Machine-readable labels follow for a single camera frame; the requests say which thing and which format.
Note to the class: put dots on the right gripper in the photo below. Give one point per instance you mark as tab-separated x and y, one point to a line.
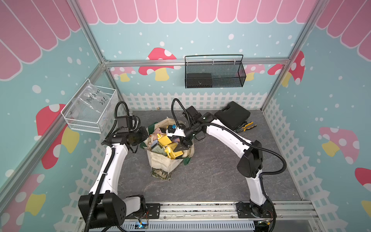
183	140

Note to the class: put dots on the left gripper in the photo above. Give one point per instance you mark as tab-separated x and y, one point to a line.
144	135

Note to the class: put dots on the beige canvas tote bag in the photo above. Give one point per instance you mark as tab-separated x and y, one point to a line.
161	166

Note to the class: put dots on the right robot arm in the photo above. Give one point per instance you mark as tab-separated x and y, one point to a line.
224	126

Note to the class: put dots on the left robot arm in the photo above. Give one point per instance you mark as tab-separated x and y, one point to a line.
102	207

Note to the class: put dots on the pink pencil sharpener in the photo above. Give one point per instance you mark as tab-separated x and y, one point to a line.
157	132

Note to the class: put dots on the green pencil sharpener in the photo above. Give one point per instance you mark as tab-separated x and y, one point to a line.
159	150

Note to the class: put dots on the black plastic tool case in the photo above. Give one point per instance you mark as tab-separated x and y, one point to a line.
233	115

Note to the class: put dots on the clear plastic bag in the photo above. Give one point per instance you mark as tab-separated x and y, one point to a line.
89	105

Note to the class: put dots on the black box in basket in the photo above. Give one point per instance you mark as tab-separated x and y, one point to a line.
198	80

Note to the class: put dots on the white wire basket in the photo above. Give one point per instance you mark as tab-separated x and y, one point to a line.
104	119

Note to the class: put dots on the yellow handled pliers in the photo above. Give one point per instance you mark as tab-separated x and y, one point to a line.
246	127

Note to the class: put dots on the black wire mesh basket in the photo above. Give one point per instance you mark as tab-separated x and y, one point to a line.
226	69

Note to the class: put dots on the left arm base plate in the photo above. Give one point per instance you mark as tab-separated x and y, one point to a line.
152	212

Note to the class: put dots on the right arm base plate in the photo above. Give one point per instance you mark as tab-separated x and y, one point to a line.
249	210

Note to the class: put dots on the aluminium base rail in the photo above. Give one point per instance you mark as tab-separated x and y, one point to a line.
292	216

